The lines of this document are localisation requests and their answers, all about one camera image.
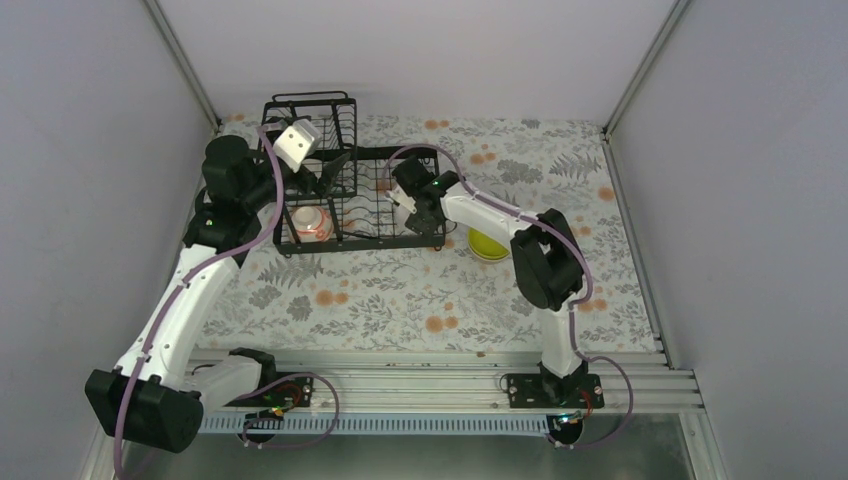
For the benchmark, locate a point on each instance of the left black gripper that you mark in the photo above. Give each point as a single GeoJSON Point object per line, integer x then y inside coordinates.
{"type": "Point", "coordinates": [330, 172]}

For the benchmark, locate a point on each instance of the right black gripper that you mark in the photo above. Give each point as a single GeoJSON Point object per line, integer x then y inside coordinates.
{"type": "Point", "coordinates": [423, 228]}

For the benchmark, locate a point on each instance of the black wire dish rack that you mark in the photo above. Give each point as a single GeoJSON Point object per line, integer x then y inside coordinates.
{"type": "Point", "coordinates": [363, 217]}

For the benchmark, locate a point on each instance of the yellow-green bowl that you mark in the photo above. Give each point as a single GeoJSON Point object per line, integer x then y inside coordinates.
{"type": "Point", "coordinates": [484, 245]}

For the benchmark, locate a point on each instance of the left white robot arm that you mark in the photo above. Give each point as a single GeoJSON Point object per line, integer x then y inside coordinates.
{"type": "Point", "coordinates": [148, 397]}

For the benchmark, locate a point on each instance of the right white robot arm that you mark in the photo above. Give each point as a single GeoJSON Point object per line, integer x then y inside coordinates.
{"type": "Point", "coordinates": [548, 266]}

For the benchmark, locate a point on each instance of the red patterned white bowl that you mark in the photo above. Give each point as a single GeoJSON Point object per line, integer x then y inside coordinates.
{"type": "Point", "coordinates": [312, 224]}

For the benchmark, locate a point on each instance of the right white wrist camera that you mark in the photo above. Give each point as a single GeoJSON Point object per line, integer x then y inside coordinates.
{"type": "Point", "coordinates": [400, 199]}

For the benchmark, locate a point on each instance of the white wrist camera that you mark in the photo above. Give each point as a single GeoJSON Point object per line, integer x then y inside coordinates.
{"type": "Point", "coordinates": [296, 143]}
{"type": "Point", "coordinates": [400, 199]}

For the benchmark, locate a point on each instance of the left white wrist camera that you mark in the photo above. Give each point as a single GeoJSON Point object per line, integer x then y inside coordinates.
{"type": "Point", "coordinates": [296, 143]}

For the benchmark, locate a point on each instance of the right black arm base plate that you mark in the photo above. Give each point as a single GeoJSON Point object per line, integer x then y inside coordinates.
{"type": "Point", "coordinates": [533, 391]}

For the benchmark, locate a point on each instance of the grey slotted cable duct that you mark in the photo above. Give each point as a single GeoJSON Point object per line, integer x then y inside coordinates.
{"type": "Point", "coordinates": [406, 424]}

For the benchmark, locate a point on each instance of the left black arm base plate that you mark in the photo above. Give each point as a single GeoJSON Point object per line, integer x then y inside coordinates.
{"type": "Point", "coordinates": [286, 391]}

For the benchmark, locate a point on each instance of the aluminium rail frame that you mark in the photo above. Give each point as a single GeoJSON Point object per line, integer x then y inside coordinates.
{"type": "Point", "coordinates": [433, 386]}

